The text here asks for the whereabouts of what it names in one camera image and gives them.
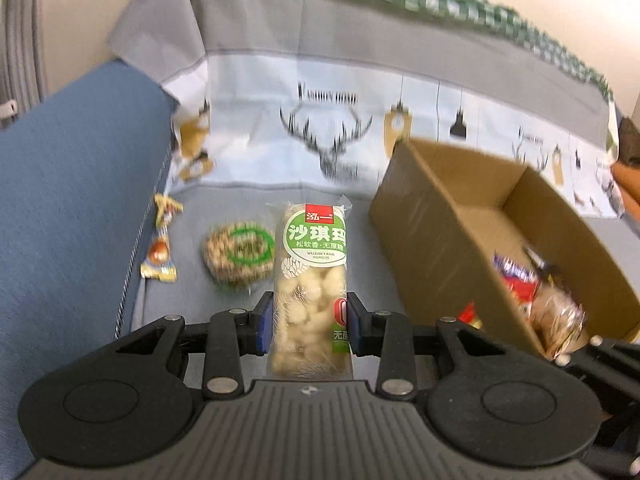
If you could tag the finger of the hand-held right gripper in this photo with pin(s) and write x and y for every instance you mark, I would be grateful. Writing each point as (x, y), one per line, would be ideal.
(600, 360)

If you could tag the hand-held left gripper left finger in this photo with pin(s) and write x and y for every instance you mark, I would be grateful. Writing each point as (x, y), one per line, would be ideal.
(264, 321)

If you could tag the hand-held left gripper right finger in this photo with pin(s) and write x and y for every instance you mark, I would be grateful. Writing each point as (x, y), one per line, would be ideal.
(354, 322)

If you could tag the green label pastry packet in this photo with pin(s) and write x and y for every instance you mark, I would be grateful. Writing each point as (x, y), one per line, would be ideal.
(312, 280)

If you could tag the clear brown pastry bag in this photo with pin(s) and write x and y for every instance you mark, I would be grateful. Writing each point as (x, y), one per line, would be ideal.
(557, 317)

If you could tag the red snack packet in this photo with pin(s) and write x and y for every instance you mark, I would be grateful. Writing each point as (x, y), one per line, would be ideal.
(522, 294)

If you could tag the brown cardboard box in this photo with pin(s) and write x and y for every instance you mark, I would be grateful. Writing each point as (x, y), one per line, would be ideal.
(445, 240)

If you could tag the purple snack packet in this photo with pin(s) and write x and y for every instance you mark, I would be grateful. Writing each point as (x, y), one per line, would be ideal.
(512, 268)

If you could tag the round peanut snack packet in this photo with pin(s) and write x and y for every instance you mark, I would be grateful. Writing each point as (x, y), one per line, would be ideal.
(239, 254)

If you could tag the orange candy packet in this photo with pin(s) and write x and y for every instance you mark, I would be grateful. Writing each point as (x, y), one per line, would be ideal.
(160, 256)

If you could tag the gold candy wrapper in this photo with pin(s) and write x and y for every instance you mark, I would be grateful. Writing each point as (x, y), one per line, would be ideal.
(167, 207)

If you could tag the blue fabric sofa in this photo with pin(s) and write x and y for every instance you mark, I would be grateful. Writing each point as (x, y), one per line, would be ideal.
(65, 210)

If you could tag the grey white deer print cloth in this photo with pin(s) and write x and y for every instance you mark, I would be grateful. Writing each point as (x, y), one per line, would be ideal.
(310, 45)

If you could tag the grey curtain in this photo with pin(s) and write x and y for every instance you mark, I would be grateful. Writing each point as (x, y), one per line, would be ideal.
(20, 25)

